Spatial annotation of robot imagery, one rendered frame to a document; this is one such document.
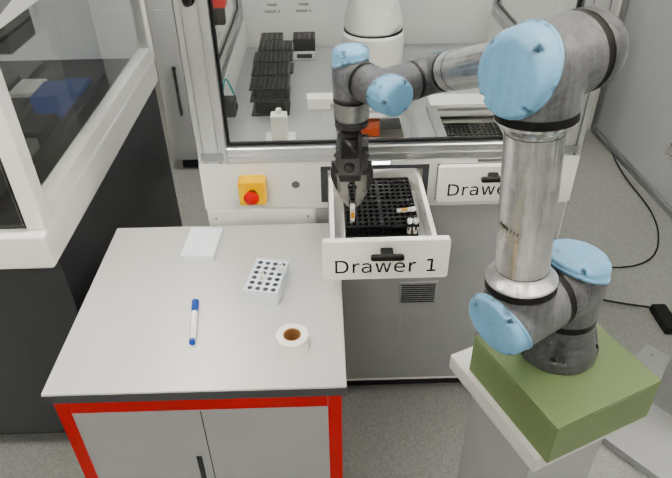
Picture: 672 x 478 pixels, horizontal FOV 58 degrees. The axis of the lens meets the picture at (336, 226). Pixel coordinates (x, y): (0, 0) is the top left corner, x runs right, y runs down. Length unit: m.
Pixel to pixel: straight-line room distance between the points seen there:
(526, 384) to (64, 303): 1.21
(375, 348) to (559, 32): 1.44
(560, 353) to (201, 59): 1.02
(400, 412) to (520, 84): 1.56
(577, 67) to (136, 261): 1.19
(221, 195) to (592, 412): 1.06
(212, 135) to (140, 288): 0.42
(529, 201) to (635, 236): 2.33
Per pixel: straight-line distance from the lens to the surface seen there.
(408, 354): 2.12
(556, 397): 1.19
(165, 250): 1.67
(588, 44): 0.87
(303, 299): 1.46
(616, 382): 1.25
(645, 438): 2.30
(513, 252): 0.97
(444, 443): 2.15
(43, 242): 1.60
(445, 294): 1.94
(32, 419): 2.24
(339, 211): 1.62
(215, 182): 1.68
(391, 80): 1.14
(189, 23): 1.51
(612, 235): 3.20
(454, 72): 1.15
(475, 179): 1.69
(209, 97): 1.57
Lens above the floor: 1.74
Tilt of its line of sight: 35 degrees down
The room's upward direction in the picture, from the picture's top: 1 degrees counter-clockwise
